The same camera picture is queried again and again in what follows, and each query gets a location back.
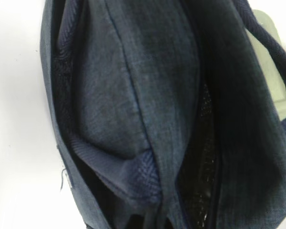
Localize dark blue lunch bag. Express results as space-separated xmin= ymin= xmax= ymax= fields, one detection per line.
xmin=40 ymin=0 xmax=286 ymax=229

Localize green lidded glass container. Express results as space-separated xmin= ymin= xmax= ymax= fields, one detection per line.
xmin=247 ymin=10 xmax=286 ymax=120

